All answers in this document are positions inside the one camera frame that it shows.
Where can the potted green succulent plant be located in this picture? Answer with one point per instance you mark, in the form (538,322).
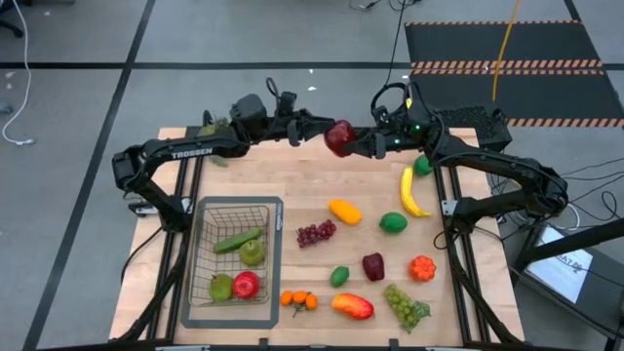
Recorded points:
(207,130)

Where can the silver mounting bracket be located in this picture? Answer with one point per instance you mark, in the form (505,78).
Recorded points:
(448,207)
(141,208)

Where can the dark grey platform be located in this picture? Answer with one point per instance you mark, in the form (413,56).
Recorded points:
(604,302)

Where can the round green fruit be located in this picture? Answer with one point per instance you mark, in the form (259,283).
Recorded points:
(422,166)

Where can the dark red bell pepper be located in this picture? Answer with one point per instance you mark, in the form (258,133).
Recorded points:
(373,266)

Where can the white paper sheet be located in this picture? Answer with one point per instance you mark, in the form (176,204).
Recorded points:
(560,268)

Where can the black mesh computer tower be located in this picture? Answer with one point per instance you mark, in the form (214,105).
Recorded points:
(475,124)

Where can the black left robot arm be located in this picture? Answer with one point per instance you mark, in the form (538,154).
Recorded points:
(195,148)

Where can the red yellow mango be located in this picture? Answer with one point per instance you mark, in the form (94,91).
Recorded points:
(352,306)

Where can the black hazard-striped floor mat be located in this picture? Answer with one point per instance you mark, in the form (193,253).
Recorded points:
(536,95)
(502,44)

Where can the black office chair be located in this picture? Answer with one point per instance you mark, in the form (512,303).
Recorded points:
(10,27)

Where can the bright red apple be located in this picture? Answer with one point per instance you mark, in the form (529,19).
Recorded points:
(246,285)

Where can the light green pear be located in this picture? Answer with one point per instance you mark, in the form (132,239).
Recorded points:
(251,252)

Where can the yellow orange oblong fruit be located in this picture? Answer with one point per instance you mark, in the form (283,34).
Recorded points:
(344,211)

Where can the small bumpy green lime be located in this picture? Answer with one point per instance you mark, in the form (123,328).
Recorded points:
(339,276)

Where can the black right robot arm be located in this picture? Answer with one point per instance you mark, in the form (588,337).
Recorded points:
(492,162)

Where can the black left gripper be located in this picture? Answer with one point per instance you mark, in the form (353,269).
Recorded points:
(297,128)

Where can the dark red apple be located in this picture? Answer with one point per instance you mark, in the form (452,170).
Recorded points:
(339,139)

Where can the yellow banana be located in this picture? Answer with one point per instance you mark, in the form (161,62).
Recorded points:
(407,192)

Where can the green brownish pear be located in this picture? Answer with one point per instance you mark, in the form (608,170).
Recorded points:
(220,287)

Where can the green cucumber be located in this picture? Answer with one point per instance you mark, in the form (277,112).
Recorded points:
(236,241)

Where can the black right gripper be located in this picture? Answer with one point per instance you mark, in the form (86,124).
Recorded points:
(407,129)

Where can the black diagonal beam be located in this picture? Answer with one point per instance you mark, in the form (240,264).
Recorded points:
(575,241)

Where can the green grape bunch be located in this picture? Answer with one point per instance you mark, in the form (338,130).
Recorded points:
(402,304)

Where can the orange tangerine cluster with leaves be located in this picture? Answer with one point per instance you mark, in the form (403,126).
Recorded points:
(298,297)

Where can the red grape bunch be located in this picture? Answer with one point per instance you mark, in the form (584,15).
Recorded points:
(317,233)

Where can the large smooth green lime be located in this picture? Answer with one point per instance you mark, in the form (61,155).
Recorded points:
(393,222)

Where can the orange bumpy pumpkin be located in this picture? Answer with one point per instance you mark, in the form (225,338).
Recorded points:
(422,268)

